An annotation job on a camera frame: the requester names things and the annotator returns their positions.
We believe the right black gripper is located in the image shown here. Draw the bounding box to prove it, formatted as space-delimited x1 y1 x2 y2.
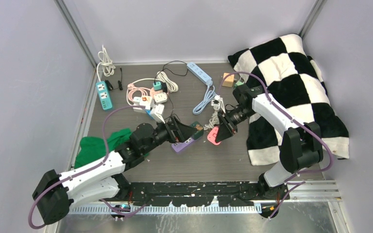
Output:
216 105 256 143

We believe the white power strip cable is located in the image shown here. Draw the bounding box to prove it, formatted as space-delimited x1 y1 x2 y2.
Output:
96 45 117 83

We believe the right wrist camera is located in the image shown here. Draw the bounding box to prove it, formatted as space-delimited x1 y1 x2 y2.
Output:
211 95 225 113

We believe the black thin cable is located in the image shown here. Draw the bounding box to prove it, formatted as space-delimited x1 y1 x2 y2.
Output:
154 60 190 119

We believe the black white checkered blanket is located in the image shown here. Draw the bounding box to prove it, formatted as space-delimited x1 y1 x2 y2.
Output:
228 33 350 159

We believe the pink plug adapter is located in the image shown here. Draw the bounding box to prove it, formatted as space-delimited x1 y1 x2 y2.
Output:
207 126 220 146

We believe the purple socket adapter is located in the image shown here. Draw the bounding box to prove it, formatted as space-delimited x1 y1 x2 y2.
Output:
171 137 195 153

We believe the teal power strip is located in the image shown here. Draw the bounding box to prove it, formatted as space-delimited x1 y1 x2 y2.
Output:
96 80 113 110

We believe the green cloth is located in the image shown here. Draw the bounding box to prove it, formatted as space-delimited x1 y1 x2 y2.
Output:
74 128 132 168

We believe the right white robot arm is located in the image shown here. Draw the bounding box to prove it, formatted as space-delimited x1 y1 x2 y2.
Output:
215 84 323 199

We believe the white purple strip cable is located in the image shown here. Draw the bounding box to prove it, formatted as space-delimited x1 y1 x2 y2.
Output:
203 111 221 132

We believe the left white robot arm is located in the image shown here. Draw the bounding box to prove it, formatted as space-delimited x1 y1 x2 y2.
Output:
28 116 197 228

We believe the light blue cable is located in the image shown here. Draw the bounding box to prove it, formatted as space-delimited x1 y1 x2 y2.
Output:
192 84 218 116

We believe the teal small plug adapter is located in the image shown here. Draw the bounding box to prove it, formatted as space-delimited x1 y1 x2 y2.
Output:
153 81 162 91

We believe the white multi-port charger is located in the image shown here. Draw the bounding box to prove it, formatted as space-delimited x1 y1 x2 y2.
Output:
133 102 153 114

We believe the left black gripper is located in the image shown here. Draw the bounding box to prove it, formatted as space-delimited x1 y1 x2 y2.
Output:
141 116 196 154

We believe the light blue power strip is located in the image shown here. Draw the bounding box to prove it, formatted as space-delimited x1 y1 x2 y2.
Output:
186 62 213 86

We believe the orange cube adapter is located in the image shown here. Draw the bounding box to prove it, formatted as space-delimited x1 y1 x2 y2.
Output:
221 73 235 87

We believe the green patterned adapter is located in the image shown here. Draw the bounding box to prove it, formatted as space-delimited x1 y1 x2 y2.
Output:
190 121 203 140

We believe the green plug adapter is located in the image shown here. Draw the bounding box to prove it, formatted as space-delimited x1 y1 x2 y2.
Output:
234 81 244 88

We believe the white cube socket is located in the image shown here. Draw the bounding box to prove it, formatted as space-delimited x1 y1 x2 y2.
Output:
139 95 154 110

